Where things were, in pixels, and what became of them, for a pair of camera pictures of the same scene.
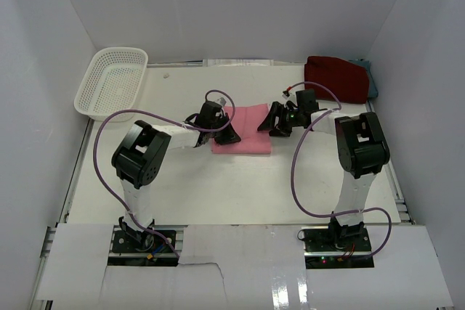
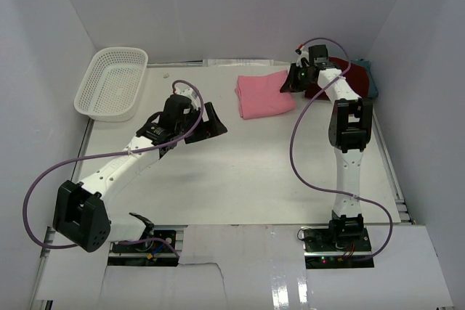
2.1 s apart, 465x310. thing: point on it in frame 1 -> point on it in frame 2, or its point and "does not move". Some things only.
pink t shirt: [246, 121] -> [261, 96]
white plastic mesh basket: [112, 83] does not move
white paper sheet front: [238, 267] does not move
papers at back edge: [237, 62] does not move
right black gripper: [269, 122] -> [290, 82]
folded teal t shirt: [373, 90] does not move
